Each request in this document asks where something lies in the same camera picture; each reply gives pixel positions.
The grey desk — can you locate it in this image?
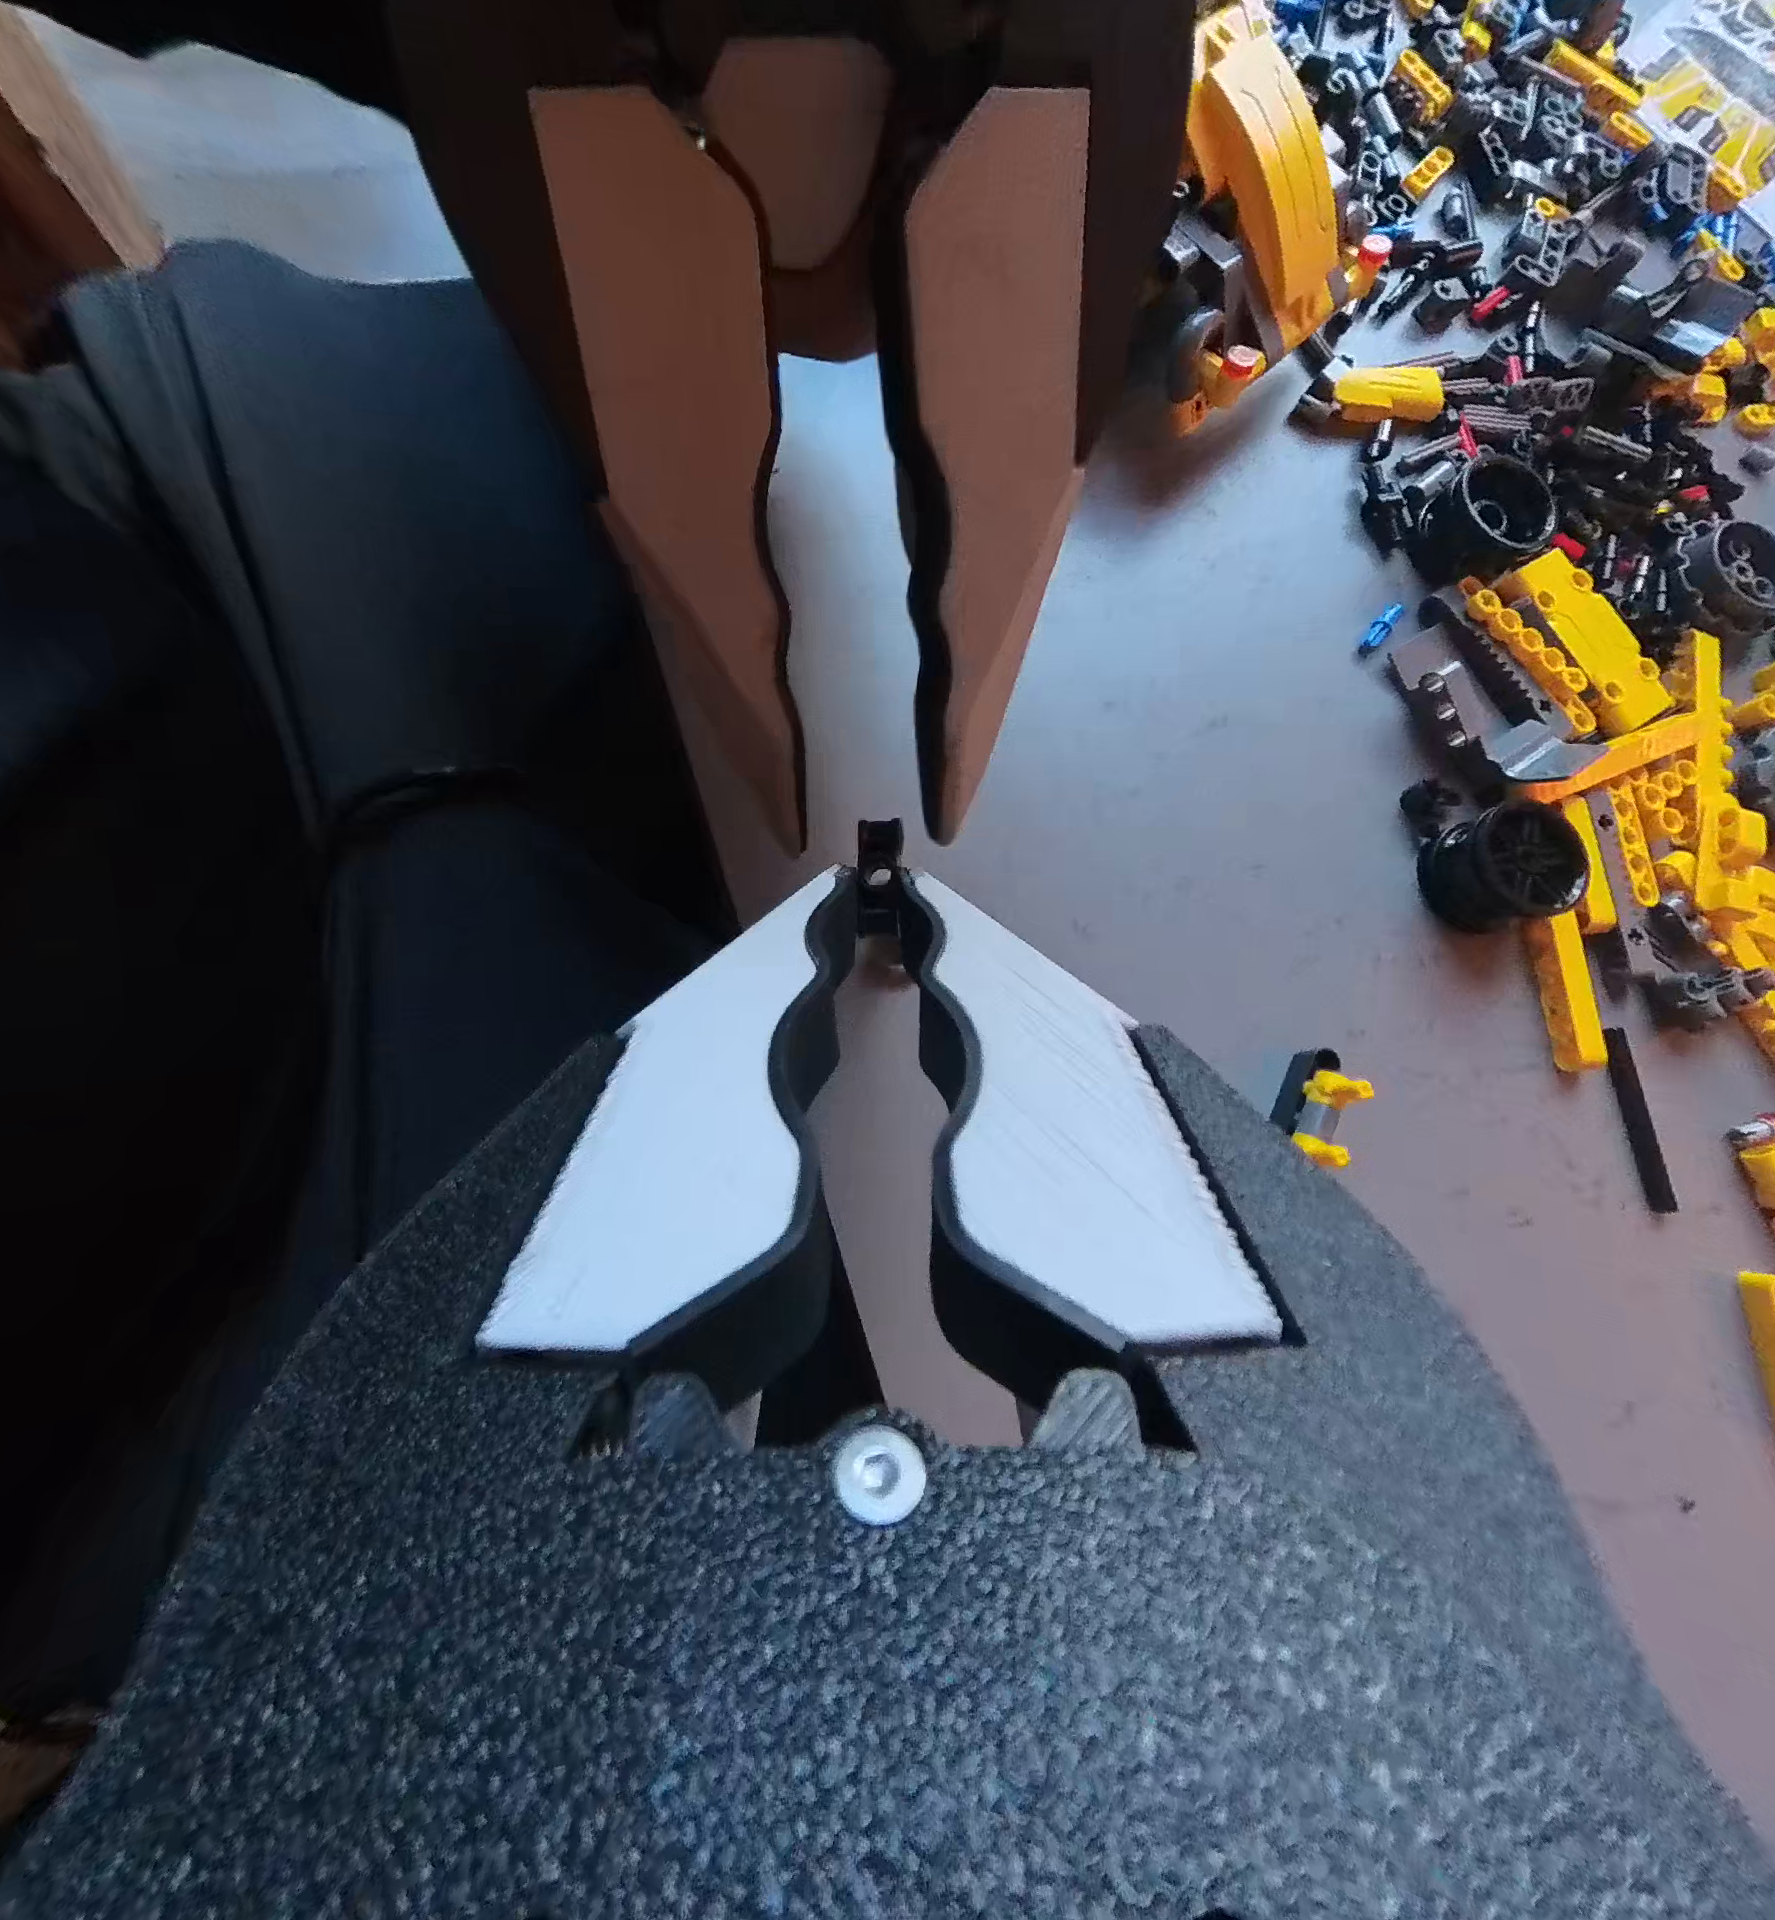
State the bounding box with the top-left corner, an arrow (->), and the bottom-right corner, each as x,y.
707,0 -> 1775,1862

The black axle rod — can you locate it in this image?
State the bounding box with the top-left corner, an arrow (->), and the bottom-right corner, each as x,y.
1602,1028 -> 1680,1215

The grey digger bucket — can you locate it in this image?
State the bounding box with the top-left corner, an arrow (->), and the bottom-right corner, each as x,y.
1386,585 -> 1585,784

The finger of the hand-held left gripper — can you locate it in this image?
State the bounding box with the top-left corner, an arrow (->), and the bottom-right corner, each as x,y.
527,81 -> 810,859
892,81 -> 1096,849

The person's leg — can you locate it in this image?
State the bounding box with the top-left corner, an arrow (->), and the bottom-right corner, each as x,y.
0,241 -> 748,1727

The pile of mixed small pieces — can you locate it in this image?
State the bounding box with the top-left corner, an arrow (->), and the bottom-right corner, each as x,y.
1268,0 -> 1775,566

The yellow toy vehicle assembly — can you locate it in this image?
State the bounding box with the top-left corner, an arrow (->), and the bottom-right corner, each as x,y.
1152,0 -> 1416,442

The wooden beam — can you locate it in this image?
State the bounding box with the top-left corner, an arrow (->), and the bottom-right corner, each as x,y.
0,0 -> 168,369

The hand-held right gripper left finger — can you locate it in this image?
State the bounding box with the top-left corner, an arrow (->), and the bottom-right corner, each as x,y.
474,865 -> 861,1450

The pile of yellow building pieces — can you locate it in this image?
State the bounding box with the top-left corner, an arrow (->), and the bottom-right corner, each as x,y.
1459,549 -> 1775,1100

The sticker sheet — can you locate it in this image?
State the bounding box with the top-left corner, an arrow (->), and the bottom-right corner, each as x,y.
1615,0 -> 1775,310

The plain black tyre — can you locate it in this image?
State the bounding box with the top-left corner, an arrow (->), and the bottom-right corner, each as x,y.
1410,450 -> 1560,559

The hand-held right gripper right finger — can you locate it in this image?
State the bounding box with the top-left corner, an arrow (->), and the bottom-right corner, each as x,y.
887,875 -> 1286,1420

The long yellow holed beam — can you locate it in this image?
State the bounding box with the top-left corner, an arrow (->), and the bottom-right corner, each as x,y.
1523,899 -> 1611,1075

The black spoked wheel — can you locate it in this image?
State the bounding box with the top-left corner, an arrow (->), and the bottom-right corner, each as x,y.
1416,798 -> 1592,928

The dark grey joint connector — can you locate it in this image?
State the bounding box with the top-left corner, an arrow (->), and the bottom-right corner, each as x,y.
1628,892 -> 1775,1039

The black beam with yellow pins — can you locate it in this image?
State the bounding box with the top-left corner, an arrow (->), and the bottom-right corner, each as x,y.
1266,1046 -> 1379,1175

